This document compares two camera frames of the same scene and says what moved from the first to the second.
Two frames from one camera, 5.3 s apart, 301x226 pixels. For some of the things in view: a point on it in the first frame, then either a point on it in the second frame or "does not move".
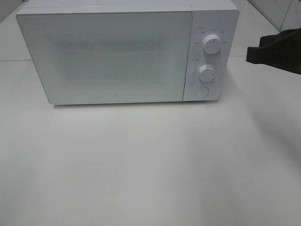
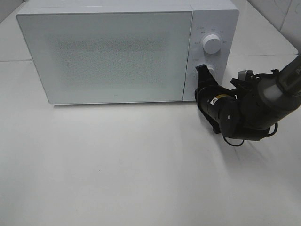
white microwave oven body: (120, 52) does not move
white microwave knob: (211, 44) does not move
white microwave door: (91, 57) does not move
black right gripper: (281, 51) -> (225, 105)
